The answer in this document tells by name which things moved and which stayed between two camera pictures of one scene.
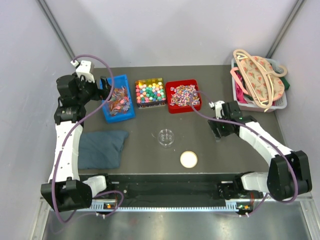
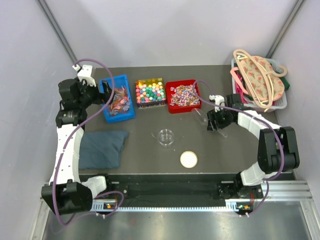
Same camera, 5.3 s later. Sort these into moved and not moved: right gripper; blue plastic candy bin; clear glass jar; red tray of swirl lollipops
Moved: right gripper
Not moved: blue plastic candy bin; red tray of swirl lollipops; clear glass jar
